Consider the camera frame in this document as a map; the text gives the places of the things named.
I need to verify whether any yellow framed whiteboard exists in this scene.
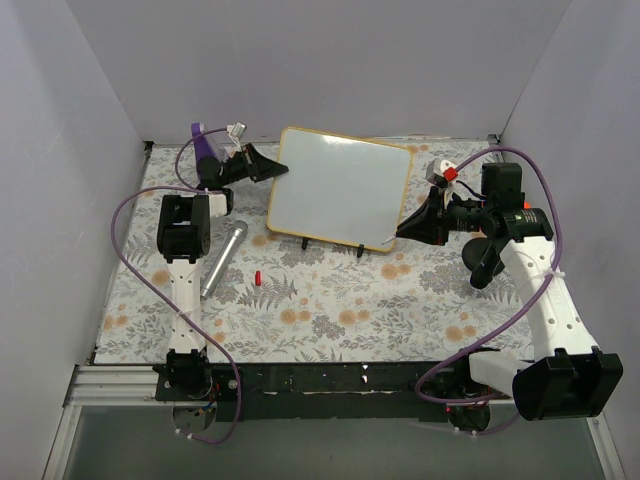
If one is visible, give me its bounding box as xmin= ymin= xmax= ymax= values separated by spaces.
xmin=266 ymin=126 xmax=413 ymax=253

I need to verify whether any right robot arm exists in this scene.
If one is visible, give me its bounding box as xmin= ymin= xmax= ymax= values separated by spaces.
xmin=396 ymin=161 xmax=623 ymax=421

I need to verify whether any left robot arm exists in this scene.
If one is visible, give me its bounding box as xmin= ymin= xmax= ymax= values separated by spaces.
xmin=154 ymin=144 xmax=289 ymax=400

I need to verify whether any purple wedge stand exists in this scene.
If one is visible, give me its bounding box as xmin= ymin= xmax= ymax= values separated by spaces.
xmin=190 ymin=122 xmax=230 ymax=180

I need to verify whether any black toy gun orange tip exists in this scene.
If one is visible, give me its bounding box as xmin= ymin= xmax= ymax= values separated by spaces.
xmin=462 ymin=207 xmax=537 ymax=289

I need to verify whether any silver microphone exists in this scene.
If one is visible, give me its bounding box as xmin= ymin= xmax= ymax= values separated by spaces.
xmin=200 ymin=220 xmax=249 ymax=300

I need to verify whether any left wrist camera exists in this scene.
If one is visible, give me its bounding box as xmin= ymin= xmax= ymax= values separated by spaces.
xmin=226 ymin=122 xmax=246 ymax=147

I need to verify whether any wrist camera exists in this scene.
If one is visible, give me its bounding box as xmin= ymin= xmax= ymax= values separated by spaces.
xmin=425 ymin=160 xmax=458 ymax=191
xmin=226 ymin=122 xmax=246 ymax=147

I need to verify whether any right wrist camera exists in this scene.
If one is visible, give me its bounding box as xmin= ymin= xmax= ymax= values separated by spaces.
xmin=425 ymin=160 xmax=458 ymax=191

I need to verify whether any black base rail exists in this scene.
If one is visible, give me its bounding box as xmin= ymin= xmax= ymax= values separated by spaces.
xmin=152 ymin=362 xmax=494 ymax=426

